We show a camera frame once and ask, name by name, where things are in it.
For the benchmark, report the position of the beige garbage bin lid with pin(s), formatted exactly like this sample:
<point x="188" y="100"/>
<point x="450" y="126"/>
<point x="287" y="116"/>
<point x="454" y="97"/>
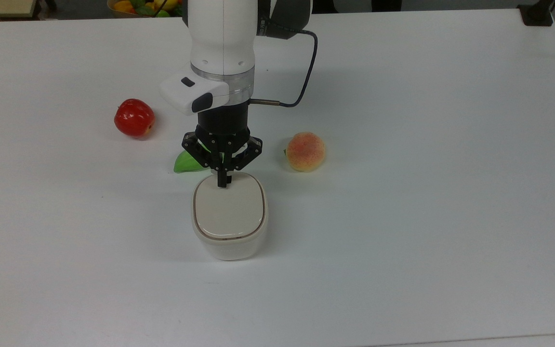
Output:
<point x="229" y="209"/>

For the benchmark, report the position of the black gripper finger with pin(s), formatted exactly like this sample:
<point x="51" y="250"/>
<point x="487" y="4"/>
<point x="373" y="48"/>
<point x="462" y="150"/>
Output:
<point x="246" y="152"/>
<point x="200" y="149"/>

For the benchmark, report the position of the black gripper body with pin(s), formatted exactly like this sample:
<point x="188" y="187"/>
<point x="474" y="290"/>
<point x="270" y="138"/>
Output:
<point x="223" y="123"/>

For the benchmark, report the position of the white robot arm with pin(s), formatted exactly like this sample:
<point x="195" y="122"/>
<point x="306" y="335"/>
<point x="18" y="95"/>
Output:
<point x="222" y="43"/>

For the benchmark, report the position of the orange pink toy peach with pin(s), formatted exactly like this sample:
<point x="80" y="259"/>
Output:
<point x="305" y="152"/>

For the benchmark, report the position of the green toy vegetable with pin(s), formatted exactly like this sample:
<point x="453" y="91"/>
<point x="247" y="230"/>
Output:
<point x="183" y="164"/>

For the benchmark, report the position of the fruit basket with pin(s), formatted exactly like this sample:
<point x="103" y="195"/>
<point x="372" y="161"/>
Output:
<point x="113" y="8"/>

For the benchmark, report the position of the black table clamp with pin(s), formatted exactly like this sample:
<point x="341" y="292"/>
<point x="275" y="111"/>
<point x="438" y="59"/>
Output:
<point x="536" y="14"/>

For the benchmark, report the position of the white garbage bin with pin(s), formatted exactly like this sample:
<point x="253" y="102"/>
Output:
<point x="231" y="248"/>

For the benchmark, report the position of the yellow toy fruit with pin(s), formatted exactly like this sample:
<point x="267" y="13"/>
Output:
<point x="123" y="6"/>

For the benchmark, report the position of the red toy apple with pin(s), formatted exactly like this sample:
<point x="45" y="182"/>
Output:
<point x="134" y="118"/>

